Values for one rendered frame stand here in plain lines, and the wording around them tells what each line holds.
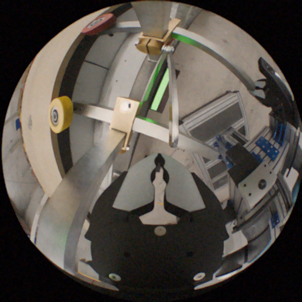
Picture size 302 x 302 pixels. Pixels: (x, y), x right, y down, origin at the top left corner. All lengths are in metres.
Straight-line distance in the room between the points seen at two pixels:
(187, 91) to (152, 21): 0.97
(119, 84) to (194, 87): 0.82
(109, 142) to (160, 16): 0.22
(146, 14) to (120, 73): 0.35
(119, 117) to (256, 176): 0.39
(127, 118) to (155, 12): 0.22
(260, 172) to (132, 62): 0.59
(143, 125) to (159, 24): 0.21
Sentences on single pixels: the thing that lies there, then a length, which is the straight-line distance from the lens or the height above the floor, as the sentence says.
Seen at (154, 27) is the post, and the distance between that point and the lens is 0.18.
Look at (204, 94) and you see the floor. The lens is 1.15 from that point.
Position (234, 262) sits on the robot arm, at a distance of 0.47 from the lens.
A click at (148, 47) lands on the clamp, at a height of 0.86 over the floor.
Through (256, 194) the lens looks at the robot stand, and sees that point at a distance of 0.31.
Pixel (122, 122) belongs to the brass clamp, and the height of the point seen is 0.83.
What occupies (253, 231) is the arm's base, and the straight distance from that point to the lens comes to 0.44.
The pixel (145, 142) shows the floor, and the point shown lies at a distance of 1.15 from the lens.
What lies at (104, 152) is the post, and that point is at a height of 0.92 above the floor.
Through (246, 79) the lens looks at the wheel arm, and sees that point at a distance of 0.29.
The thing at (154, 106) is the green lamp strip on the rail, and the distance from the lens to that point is 0.33.
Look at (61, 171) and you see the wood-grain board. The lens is 0.40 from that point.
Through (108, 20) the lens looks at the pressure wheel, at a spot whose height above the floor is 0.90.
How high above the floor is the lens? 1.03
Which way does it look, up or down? 60 degrees down
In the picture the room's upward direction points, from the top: 175 degrees counter-clockwise
